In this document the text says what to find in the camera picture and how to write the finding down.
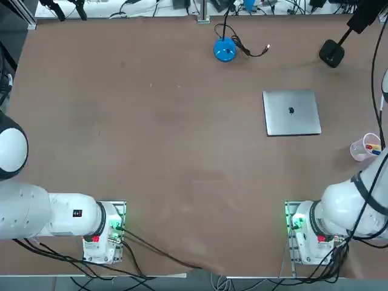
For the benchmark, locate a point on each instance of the pink mesh pen holder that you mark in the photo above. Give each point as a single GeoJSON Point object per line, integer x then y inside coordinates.
{"type": "Point", "coordinates": [359, 151]}

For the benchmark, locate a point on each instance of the blue desk lamp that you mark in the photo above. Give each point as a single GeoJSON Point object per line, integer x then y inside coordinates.
{"type": "Point", "coordinates": [224, 50]}

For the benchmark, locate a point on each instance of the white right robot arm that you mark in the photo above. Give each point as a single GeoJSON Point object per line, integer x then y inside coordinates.
{"type": "Point", "coordinates": [342, 200]}

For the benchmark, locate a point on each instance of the black tripod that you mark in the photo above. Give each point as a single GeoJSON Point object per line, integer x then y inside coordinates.
{"type": "Point", "coordinates": [58, 10]}

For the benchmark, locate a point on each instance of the blue marker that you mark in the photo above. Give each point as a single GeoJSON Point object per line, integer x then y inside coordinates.
{"type": "Point", "coordinates": [376, 152]}

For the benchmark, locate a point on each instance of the silver laptop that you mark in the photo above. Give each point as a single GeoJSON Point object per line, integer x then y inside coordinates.
{"type": "Point", "coordinates": [291, 112]}

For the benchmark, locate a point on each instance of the aluminium frame post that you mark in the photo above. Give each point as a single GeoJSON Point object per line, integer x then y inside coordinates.
{"type": "Point", "coordinates": [203, 12]}

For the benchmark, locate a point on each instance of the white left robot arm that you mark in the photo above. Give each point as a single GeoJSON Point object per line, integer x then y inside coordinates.
{"type": "Point", "coordinates": [60, 212]}

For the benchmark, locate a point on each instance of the aluminium frame beam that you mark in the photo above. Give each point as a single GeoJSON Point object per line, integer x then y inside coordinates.
{"type": "Point", "coordinates": [28, 21]}

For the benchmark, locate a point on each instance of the black desktop phone stand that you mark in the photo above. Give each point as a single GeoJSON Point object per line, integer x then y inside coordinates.
{"type": "Point", "coordinates": [332, 53]}

